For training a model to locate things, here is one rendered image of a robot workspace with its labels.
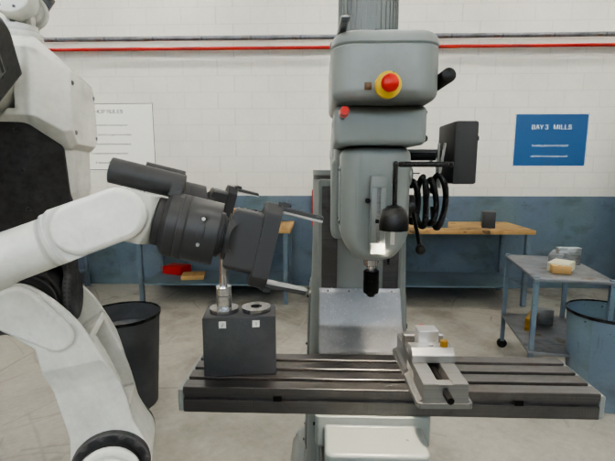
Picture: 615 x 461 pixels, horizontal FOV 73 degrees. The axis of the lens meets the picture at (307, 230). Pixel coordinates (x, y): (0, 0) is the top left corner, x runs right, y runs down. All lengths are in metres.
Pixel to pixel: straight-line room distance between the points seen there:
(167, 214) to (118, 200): 0.06
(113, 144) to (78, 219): 5.53
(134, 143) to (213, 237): 5.43
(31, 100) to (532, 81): 5.75
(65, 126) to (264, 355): 0.87
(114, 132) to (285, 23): 2.57
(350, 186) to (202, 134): 4.59
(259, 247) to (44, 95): 0.40
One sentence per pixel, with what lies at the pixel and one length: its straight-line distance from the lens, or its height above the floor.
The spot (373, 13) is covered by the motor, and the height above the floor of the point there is 2.05.
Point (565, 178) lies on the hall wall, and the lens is 6.25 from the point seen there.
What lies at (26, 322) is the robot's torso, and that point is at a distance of 0.85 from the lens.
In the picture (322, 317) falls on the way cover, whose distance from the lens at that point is 1.66.
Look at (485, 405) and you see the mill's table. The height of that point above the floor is 0.90.
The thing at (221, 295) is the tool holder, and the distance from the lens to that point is 1.32.
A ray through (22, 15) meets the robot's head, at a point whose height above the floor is 1.82.
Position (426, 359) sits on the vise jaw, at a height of 1.02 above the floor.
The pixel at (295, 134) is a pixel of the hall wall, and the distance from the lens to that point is 5.47.
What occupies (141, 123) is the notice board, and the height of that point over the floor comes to 2.13.
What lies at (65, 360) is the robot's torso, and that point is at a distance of 0.88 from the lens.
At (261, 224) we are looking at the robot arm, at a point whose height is 1.50.
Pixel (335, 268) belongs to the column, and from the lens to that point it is 1.66.
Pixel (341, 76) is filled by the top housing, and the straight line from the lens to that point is 1.06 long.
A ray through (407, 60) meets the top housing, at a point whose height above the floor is 1.82.
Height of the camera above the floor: 1.57
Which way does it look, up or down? 9 degrees down
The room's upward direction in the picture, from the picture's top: straight up
